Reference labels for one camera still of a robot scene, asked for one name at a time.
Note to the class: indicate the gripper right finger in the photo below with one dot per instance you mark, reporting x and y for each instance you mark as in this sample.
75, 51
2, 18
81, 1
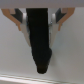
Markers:
59, 18

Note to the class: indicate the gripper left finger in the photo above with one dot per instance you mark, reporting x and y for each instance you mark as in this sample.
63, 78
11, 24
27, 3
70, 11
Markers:
19, 18

